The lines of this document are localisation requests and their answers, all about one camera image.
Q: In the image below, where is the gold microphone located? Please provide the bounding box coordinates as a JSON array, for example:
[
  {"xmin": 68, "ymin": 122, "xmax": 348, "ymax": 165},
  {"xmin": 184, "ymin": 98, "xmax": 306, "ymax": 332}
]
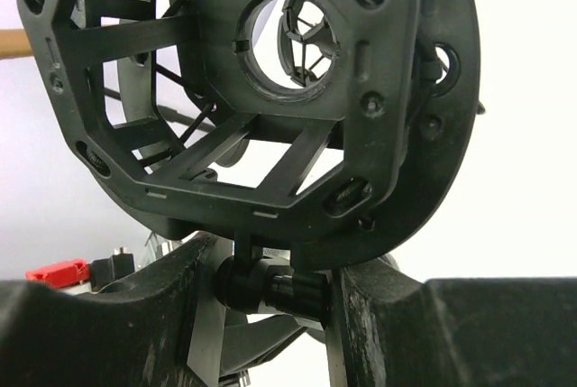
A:
[{"xmin": 0, "ymin": 29, "xmax": 32, "ymax": 60}]

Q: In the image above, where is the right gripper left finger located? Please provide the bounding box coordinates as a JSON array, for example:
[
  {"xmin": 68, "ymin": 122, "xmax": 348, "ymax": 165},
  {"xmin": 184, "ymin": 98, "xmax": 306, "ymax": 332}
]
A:
[{"xmin": 1, "ymin": 233, "xmax": 216, "ymax": 386}]

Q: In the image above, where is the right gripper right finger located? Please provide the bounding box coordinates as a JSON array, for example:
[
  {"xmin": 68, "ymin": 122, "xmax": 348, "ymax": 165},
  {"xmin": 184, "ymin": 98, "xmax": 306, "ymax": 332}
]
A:
[{"xmin": 337, "ymin": 263, "xmax": 576, "ymax": 386}]

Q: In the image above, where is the black round base shock stand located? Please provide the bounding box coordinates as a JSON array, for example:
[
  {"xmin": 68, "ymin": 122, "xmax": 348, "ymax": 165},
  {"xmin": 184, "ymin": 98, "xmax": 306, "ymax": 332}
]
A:
[{"xmin": 15, "ymin": 0, "xmax": 488, "ymax": 377}]

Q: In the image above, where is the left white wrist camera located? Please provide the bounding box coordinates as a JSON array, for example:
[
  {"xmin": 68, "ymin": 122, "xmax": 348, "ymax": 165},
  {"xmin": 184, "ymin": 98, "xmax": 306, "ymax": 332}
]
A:
[{"xmin": 24, "ymin": 247, "xmax": 135, "ymax": 294}]

